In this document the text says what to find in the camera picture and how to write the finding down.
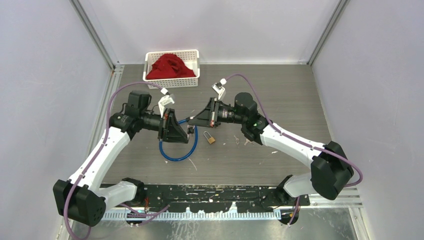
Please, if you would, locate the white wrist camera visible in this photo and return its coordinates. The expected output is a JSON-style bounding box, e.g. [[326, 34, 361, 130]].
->
[[158, 94, 175, 117], [211, 78, 227, 101]]

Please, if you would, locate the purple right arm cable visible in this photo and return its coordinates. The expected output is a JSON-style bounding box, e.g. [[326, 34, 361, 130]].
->
[[225, 73, 364, 226]]

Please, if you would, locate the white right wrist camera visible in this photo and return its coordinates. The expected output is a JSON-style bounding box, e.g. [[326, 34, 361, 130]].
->
[[211, 78, 227, 101]]

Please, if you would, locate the silver key bunch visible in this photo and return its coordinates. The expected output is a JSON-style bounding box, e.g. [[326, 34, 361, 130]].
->
[[244, 139, 253, 146]]

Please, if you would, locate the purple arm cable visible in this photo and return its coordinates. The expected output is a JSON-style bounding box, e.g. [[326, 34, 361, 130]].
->
[[62, 81, 170, 240], [225, 73, 364, 226]]

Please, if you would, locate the blue cable lock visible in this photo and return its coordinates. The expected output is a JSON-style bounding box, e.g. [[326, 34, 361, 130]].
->
[[158, 126, 199, 162]]

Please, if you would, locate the white perforated plastic basket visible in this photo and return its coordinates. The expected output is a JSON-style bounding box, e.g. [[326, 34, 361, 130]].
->
[[142, 49, 201, 88]]

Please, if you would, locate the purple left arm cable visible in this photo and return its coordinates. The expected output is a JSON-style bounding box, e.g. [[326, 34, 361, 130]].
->
[[62, 81, 170, 240]]

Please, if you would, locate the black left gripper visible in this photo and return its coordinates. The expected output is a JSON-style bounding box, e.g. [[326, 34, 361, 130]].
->
[[140, 108, 189, 144]]

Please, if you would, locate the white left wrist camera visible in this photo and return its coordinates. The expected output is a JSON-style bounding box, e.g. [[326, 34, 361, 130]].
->
[[158, 94, 175, 117]]

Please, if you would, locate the red cloth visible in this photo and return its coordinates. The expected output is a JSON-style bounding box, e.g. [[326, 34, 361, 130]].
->
[[146, 53, 196, 80]]

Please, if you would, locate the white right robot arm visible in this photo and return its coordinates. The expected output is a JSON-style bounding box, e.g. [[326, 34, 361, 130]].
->
[[187, 92, 354, 206]]

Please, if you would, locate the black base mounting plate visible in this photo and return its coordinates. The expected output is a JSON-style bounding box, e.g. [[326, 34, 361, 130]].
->
[[125, 184, 296, 214]]

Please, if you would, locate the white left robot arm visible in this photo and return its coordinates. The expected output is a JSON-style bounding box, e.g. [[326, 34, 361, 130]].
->
[[53, 90, 189, 227]]

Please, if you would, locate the brass padlock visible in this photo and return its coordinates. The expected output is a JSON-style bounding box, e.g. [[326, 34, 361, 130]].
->
[[203, 131, 216, 145]]

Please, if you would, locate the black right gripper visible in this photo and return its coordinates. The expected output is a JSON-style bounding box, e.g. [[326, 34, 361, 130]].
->
[[188, 98, 246, 128]]

